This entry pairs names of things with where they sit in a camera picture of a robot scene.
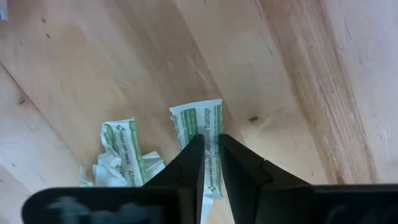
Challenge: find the small pale sachet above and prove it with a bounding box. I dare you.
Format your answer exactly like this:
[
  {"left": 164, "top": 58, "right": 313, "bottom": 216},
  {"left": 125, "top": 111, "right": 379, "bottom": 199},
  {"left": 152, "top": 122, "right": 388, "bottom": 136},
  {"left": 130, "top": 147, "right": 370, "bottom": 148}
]
[
  {"left": 92, "top": 151, "right": 167, "bottom": 188},
  {"left": 99, "top": 118, "right": 147, "bottom": 187},
  {"left": 169, "top": 98, "right": 225, "bottom": 224},
  {"left": 78, "top": 166, "right": 95, "bottom": 188}
]

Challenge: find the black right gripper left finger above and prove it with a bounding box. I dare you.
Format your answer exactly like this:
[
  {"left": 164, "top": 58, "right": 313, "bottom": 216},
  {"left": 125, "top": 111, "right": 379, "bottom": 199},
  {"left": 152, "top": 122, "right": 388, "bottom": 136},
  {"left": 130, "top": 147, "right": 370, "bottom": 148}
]
[{"left": 21, "top": 134, "right": 206, "bottom": 224}]

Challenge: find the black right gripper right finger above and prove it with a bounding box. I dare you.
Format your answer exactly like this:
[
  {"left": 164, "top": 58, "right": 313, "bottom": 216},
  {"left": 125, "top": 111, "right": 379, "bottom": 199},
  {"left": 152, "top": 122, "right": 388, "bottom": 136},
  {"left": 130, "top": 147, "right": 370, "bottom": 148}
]
[{"left": 219, "top": 134, "right": 398, "bottom": 224}]

